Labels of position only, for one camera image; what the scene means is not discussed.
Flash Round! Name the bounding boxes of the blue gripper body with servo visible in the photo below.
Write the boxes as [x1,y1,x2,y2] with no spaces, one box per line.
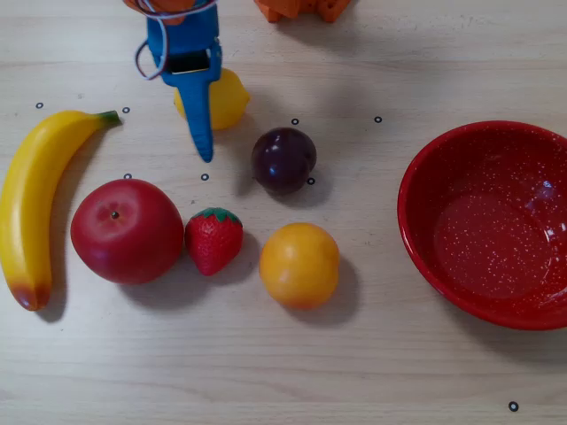
[146,4,221,75]

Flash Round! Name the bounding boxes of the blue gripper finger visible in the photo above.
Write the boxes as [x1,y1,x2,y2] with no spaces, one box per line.
[159,44,222,164]

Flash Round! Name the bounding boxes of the yellow plastic lemon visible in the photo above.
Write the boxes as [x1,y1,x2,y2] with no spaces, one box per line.
[174,67,252,131]

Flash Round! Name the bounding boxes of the red speckled enamel bowl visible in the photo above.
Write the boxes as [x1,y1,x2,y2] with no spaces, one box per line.
[397,120,567,332]

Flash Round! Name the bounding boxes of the dark purple plastic plum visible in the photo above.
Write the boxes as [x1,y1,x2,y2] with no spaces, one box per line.
[251,127,318,195]

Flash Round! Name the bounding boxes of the red plastic strawberry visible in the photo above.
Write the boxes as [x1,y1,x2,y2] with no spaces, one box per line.
[184,207,245,277]

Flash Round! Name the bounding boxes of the red plastic apple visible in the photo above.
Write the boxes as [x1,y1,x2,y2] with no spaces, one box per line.
[70,178,185,285]

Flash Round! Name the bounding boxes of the orange plastic orange fruit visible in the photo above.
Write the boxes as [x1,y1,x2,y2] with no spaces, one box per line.
[259,222,341,311]

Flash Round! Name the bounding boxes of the yellow plastic banana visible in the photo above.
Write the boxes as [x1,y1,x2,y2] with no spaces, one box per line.
[0,110,122,312]

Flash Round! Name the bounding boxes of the white red servo cable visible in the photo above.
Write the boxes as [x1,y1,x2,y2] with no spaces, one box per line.
[134,0,219,81]

